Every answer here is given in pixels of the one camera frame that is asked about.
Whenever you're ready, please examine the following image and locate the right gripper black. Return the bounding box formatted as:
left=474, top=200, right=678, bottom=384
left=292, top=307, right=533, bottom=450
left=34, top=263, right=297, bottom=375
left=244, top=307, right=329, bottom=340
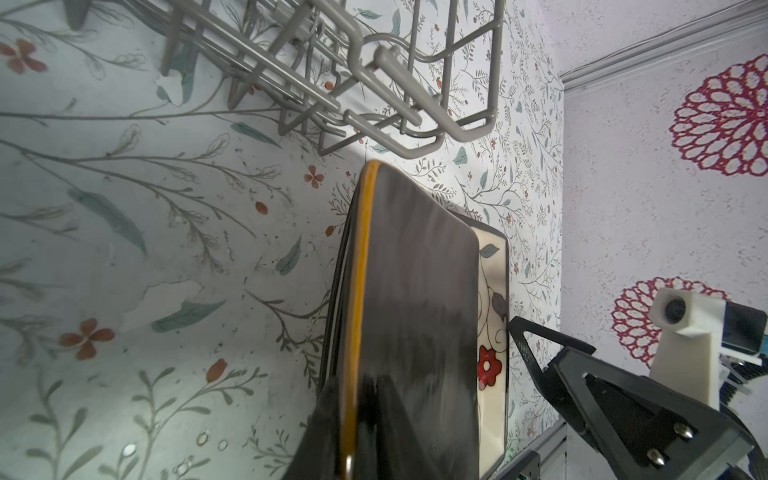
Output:
left=507, top=316, right=755, bottom=479

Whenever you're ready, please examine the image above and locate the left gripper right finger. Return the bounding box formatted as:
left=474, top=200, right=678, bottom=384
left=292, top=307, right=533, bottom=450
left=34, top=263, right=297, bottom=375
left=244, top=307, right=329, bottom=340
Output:
left=359, top=375, right=440, bottom=479

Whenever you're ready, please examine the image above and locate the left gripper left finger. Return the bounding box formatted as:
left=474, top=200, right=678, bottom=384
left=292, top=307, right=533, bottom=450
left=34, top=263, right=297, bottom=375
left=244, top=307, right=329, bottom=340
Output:
left=282, top=377, right=340, bottom=480

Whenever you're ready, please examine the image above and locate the floral patterned rectangular plate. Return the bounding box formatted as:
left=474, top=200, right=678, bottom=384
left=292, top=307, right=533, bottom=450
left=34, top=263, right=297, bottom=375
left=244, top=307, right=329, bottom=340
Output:
left=459, top=215, right=510, bottom=479

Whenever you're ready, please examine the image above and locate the white square plate black rim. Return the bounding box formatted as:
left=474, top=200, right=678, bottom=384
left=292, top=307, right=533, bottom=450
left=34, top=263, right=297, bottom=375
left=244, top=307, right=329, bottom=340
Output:
left=318, top=202, right=355, bottom=393

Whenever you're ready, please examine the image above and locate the aluminium mounting rail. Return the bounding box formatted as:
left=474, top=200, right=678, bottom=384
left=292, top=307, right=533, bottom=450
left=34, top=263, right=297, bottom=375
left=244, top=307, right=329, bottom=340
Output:
left=492, top=420, right=568, bottom=480

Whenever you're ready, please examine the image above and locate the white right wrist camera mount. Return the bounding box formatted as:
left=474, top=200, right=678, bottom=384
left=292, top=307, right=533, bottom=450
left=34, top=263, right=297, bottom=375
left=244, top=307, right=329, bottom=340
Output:
left=648, top=288, right=767, bottom=409

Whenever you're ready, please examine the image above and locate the grey wire dish rack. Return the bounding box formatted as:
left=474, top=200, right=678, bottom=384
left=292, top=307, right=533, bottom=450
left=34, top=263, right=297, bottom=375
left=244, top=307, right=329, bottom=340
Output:
left=59, top=0, right=506, bottom=160

